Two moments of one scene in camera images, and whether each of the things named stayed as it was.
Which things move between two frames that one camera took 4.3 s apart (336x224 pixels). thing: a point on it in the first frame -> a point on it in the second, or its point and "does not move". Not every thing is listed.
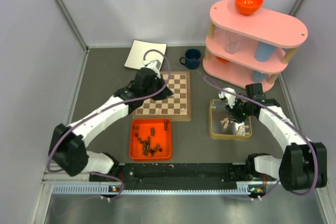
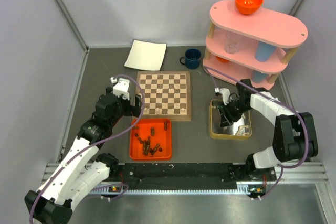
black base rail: (178, 176) does not move
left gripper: (166, 93) -> (135, 110)
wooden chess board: (177, 107) does not move
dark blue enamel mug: (192, 58) does not move
